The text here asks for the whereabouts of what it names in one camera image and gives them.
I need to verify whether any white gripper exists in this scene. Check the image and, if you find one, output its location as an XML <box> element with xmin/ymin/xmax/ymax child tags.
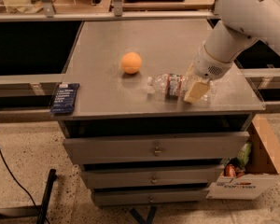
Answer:
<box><xmin>184</xmin><ymin>46</ymin><xmax>232</xmax><ymax>104</ymax></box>

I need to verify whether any clear plastic water bottle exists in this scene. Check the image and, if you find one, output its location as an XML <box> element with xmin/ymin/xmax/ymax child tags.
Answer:
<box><xmin>147</xmin><ymin>73</ymin><xmax>217</xmax><ymax>103</ymax></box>

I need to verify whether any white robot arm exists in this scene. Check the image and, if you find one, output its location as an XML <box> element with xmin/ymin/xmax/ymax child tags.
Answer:
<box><xmin>184</xmin><ymin>0</ymin><xmax>280</xmax><ymax>104</ymax></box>

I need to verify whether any orange ball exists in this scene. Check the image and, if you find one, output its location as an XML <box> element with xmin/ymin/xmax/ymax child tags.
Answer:
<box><xmin>120</xmin><ymin>52</ymin><xmax>142</xmax><ymax>75</ymax></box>

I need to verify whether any top grey drawer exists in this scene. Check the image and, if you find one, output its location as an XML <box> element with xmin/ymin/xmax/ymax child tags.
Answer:
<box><xmin>63</xmin><ymin>132</ymin><xmax>249</xmax><ymax>164</ymax></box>

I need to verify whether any grey drawer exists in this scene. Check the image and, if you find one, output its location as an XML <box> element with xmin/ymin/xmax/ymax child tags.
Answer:
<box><xmin>63</xmin><ymin>132</ymin><xmax>249</xmax><ymax>164</ymax></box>
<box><xmin>91</xmin><ymin>188</ymin><xmax>208</xmax><ymax>206</ymax></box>
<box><xmin>81</xmin><ymin>165</ymin><xmax>223</xmax><ymax>189</ymax></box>

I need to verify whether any green snack bag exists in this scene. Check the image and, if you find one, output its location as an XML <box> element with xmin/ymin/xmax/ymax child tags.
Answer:
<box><xmin>236</xmin><ymin>142</ymin><xmax>252</xmax><ymax>168</ymax></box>

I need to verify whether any grey drawer cabinet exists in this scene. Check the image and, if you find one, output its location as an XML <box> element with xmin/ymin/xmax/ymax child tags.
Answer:
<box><xmin>57</xmin><ymin>20</ymin><xmax>263</xmax><ymax>194</ymax></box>

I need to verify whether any cardboard box with snacks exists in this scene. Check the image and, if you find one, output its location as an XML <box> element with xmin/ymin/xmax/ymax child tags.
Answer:
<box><xmin>207</xmin><ymin>115</ymin><xmax>280</xmax><ymax>200</ymax></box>

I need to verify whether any bottom grey drawer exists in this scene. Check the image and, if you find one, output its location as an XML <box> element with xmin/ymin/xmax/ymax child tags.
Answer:
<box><xmin>91</xmin><ymin>188</ymin><xmax>208</xmax><ymax>206</ymax></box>

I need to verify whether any middle grey drawer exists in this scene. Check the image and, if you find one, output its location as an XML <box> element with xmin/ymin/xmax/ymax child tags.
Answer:
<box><xmin>81</xmin><ymin>165</ymin><xmax>223</xmax><ymax>189</ymax></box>

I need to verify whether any black metal stand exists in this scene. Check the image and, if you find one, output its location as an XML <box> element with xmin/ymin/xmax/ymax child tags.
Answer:
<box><xmin>0</xmin><ymin>168</ymin><xmax>58</xmax><ymax>224</ymax></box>

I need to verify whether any metal railing frame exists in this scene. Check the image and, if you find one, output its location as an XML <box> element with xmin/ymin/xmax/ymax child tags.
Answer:
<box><xmin>0</xmin><ymin>0</ymin><xmax>217</xmax><ymax>22</ymax></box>

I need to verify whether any black cable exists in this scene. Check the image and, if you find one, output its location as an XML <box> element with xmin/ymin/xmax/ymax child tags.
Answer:
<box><xmin>0</xmin><ymin>123</ymin><xmax>50</xmax><ymax>224</ymax></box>

